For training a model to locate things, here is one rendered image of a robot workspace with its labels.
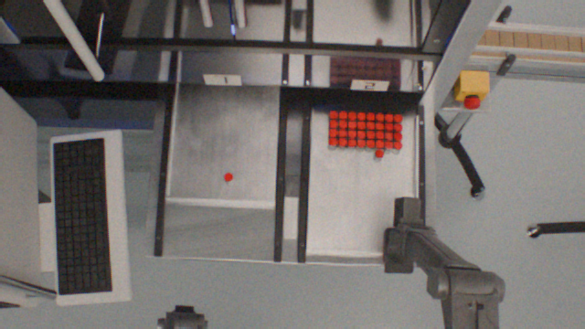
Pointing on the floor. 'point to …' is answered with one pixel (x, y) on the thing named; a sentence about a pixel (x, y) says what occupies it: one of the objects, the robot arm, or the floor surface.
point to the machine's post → (458, 50)
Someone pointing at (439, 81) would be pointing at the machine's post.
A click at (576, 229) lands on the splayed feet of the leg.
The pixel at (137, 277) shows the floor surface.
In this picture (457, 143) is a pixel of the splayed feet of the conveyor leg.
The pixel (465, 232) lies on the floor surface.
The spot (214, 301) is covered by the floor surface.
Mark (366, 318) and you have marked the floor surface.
